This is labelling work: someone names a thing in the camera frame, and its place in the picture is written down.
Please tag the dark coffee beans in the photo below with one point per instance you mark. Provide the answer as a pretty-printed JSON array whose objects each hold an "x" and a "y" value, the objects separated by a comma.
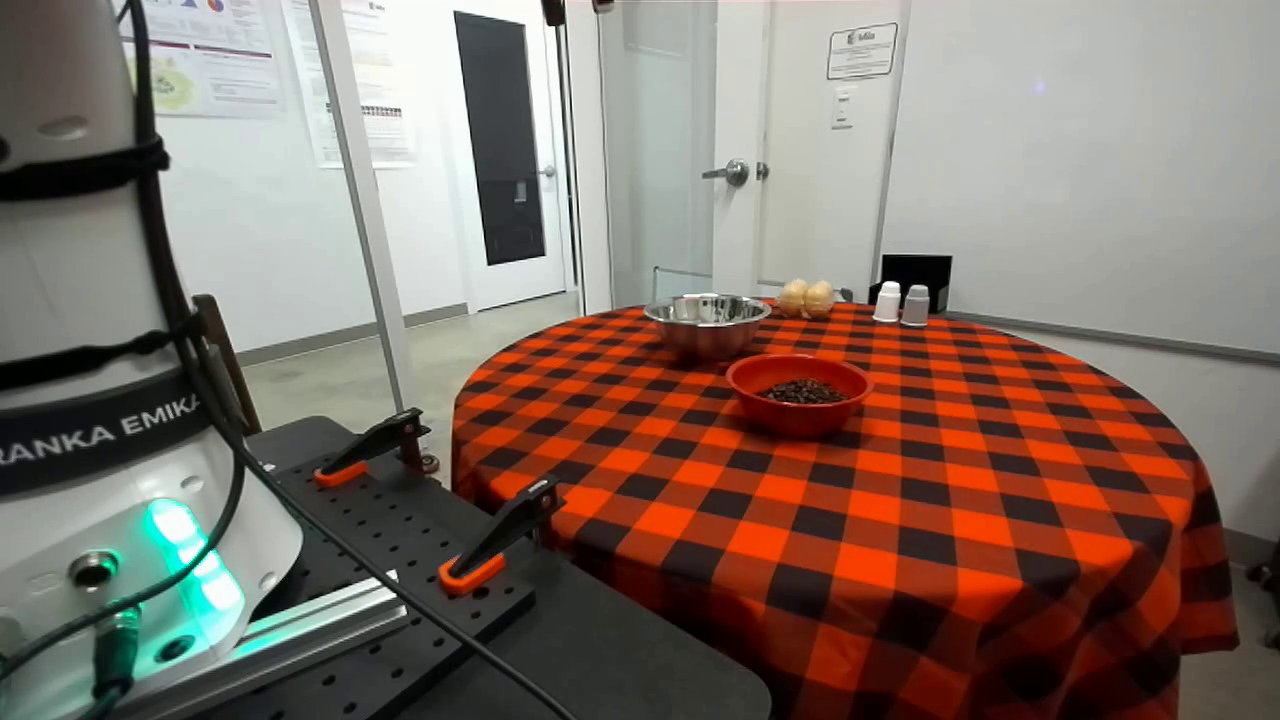
[{"x": 801, "y": 393}]

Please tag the red bowl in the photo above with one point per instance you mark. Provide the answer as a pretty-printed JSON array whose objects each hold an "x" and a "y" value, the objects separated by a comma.
[{"x": 797, "y": 416}]

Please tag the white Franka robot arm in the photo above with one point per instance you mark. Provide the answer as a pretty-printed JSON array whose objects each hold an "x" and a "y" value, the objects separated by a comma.
[{"x": 80, "y": 266}]

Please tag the metal bowl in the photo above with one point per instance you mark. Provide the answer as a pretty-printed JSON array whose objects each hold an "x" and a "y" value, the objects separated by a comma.
[{"x": 704, "y": 328}]

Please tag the pale round bun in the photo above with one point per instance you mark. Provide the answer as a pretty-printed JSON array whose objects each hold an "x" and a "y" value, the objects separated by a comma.
[
  {"x": 793, "y": 296},
  {"x": 822, "y": 296}
]

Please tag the black orange spring clamp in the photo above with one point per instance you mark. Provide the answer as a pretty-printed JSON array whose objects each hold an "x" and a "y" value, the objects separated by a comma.
[
  {"x": 381, "y": 442},
  {"x": 500, "y": 534}
]

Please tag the white door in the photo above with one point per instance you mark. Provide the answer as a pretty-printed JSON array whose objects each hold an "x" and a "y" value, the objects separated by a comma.
[{"x": 801, "y": 200}]

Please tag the white shaker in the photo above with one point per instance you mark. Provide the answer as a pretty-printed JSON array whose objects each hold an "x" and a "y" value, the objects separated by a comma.
[{"x": 884, "y": 306}]

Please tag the door with dark window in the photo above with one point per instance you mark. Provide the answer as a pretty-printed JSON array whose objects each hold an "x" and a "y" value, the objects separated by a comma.
[{"x": 500, "y": 134}]

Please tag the clear shaker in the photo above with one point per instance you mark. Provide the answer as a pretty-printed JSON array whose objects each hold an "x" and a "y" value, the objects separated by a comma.
[{"x": 918, "y": 306}]

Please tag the orange black plaid tablecloth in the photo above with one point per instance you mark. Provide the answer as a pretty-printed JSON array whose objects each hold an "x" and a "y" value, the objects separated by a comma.
[{"x": 864, "y": 534}]

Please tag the black perforated mounting board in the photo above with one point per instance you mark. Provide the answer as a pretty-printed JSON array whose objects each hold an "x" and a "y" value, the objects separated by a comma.
[{"x": 613, "y": 664}]

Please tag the white slanted pole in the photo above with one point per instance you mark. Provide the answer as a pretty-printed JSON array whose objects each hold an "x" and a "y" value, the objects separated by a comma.
[{"x": 365, "y": 215}]

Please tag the white door sign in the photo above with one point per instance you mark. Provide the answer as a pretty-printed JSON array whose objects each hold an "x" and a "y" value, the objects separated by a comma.
[{"x": 861, "y": 51}]

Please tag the white text wall poster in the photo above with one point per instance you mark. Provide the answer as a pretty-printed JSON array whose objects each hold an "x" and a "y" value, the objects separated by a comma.
[{"x": 381, "y": 81}]

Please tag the aluminium rail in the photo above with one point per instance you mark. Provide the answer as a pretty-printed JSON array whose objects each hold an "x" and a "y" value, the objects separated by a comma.
[{"x": 323, "y": 620}]

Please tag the colourful wall poster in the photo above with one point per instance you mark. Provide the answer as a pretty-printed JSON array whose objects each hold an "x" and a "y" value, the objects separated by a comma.
[{"x": 215, "y": 63}]

